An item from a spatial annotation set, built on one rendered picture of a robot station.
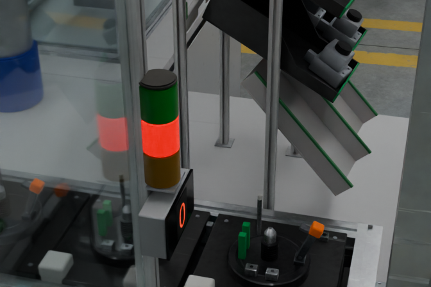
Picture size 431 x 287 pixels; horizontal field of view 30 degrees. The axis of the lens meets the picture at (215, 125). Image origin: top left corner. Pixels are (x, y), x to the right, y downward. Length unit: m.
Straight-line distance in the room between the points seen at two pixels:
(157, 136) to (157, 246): 0.16
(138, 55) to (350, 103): 0.83
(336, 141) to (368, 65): 2.62
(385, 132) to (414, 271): 1.74
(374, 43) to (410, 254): 4.22
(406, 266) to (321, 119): 1.36
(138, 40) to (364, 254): 0.66
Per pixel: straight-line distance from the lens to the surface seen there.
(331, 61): 1.44
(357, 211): 1.72
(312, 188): 1.77
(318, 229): 1.32
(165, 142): 1.04
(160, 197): 1.10
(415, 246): 0.25
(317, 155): 1.50
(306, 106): 1.59
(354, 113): 1.75
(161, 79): 1.01
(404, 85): 4.06
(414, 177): 0.23
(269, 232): 1.35
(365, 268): 1.44
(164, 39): 2.42
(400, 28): 4.67
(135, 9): 0.97
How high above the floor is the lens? 1.89
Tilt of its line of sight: 31 degrees down
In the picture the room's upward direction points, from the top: straight up
